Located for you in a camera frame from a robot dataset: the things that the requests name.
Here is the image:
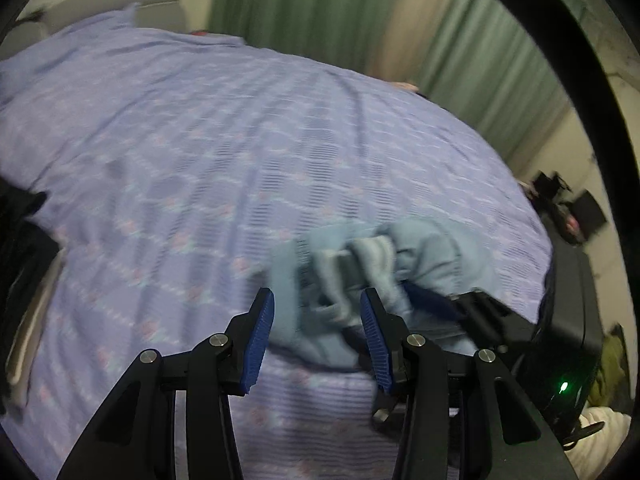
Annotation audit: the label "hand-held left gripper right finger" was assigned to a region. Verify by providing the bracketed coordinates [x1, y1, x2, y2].
[360, 287, 577, 480]

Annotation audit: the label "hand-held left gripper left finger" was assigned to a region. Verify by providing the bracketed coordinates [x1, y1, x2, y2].
[56, 287, 275, 480]

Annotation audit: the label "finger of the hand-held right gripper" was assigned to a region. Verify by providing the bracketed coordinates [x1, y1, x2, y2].
[406, 282, 538, 357]

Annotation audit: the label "light blue pants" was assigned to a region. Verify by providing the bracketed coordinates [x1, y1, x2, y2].
[269, 217, 497, 373]

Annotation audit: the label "olive green cloth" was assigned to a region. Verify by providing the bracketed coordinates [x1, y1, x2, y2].
[587, 324, 628, 408]

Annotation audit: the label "person's cream clothing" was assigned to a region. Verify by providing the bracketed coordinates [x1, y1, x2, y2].
[565, 406, 633, 480]

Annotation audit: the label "black case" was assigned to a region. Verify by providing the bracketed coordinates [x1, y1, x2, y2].
[540, 240, 603, 356]

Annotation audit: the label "black chair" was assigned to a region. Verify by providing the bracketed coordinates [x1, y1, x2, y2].
[529, 171, 608, 247]

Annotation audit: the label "purple patterned bed blanket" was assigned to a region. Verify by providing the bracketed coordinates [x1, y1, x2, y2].
[0, 9, 554, 480]

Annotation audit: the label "black cloth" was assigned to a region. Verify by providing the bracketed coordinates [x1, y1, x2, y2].
[0, 180, 61, 413]

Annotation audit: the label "green curtain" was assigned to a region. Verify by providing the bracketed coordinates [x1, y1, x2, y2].
[207, 0, 574, 170]

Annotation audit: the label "grey padded headboard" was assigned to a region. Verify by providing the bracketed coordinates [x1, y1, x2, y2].
[0, 0, 188, 61]

